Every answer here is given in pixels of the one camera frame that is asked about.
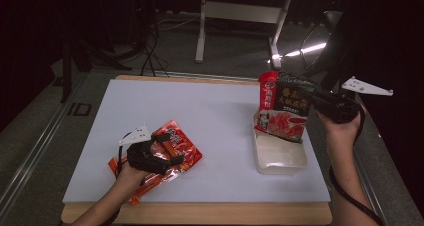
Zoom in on clear orange sauce packet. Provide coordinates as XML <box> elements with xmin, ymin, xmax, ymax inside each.
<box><xmin>107</xmin><ymin>145</ymin><xmax>188</xmax><ymax>206</ymax></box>

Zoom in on metal floor rail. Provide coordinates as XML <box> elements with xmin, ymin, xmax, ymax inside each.
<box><xmin>0</xmin><ymin>74</ymin><xmax>89</xmax><ymax>215</ymax></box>
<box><xmin>353</xmin><ymin>91</ymin><xmax>390</xmax><ymax>226</ymax></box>

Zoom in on black floor cables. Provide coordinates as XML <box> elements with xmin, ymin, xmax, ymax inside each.
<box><xmin>139</xmin><ymin>15</ymin><xmax>171</xmax><ymax>78</ymax></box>

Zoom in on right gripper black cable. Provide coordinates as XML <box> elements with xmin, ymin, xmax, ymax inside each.
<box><xmin>328</xmin><ymin>102</ymin><xmax>385</xmax><ymax>226</ymax></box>

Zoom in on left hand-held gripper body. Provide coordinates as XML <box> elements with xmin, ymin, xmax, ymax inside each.
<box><xmin>118</xmin><ymin>124</ymin><xmax>171</xmax><ymax>175</ymax></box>

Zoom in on white compartment tray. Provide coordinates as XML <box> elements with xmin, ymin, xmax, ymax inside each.
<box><xmin>252</xmin><ymin>110</ymin><xmax>309</xmax><ymax>176</ymax></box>

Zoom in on person's right hand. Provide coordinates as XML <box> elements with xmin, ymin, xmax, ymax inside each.
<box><xmin>316</xmin><ymin>104</ymin><xmax>368</xmax><ymax>146</ymax></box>

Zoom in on white table mat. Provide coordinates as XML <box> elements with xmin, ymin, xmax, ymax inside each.
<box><xmin>62</xmin><ymin>79</ymin><xmax>332</xmax><ymax>204</ymax></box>

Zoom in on person's left hand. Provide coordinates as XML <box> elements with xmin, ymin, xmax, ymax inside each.
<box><xmin>115</xmin><ymin>161</ymin><xmax>152</xmax><ymax>192</ymax></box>

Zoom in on white desk frame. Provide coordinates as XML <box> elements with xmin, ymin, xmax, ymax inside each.
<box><xmin>194</xmin><ymin>0</ymin><xmax>294</xmax><ymax>70</ymax></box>

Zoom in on black stand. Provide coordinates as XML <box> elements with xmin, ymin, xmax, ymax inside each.
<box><xmin>59</xmin><ymin>39</ymin><xmax>134</xmax><ymax>104</ymax></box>

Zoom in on red and black sauce packet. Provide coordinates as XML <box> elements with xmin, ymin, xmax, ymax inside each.
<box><xmin>253</xmin><ymin>70</ymin><xmax>319</xmax><ymax>144</ymax></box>

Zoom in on orange-red sauce packet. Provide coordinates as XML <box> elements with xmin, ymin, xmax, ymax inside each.
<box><xmin>151</xmin><ymin>119</ymin><xmax>203</xmax><ymax>174</ymax></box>

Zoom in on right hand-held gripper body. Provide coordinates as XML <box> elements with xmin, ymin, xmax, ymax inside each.
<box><xmin>314</xmin><ymin>76</ymin><xmax>394</xmax><ymax>124</ymax></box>

